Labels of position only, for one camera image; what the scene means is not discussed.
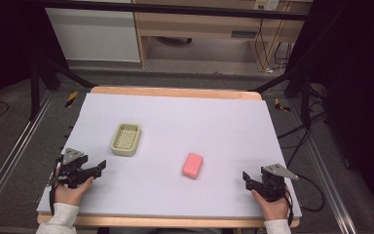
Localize light wooden desk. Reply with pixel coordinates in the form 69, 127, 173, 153
131, 0, 314, 72

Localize person's right hand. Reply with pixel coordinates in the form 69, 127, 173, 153
250, 185, 290, 222

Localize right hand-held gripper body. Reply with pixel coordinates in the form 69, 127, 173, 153
258, 163, 300, 203

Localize metal floor rail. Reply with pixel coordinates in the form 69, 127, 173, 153
0, 91, 56, 225
291, 97, 359, 234

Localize wooden table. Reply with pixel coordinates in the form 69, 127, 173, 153
36, 85, 302, 229

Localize white power strip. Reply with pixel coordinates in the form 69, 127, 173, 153
253, 0, 280, 12

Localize black floor cables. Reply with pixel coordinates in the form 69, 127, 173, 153
276, 81, 329, 169

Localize bundle of hanging cables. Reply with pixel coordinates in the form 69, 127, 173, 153
253, 9, 294, 74

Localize white foam mat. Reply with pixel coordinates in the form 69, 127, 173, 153
35, 93, 303, 219

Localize white cabinet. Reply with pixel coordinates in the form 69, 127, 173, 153
44, 7, 141, 63

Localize person's left hand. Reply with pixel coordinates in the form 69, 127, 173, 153
54, 169, 95, 207

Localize yellow black floor tape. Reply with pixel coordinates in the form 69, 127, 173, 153
274, 97, 291, 113
64, 90, 79, 108

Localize pink soap bar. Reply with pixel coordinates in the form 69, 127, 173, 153
181, 152, 205, 180

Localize beige plastic soap dish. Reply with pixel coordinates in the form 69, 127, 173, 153
110, 122, 142, 158

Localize left hand-held gripper black cable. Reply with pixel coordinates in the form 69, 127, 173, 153
47, 154, 64, 216

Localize hand-held gripper black cable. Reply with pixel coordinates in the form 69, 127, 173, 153
47, 154, 64, 216
283, 173, 326, 226

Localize black metal frame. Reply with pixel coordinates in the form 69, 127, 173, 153
28, 0, 325, 122

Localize right hand-held gripper black cable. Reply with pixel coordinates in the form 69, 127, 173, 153
283, 173, 326, 226

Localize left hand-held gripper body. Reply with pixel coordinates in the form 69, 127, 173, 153
57, 147, 90, 190

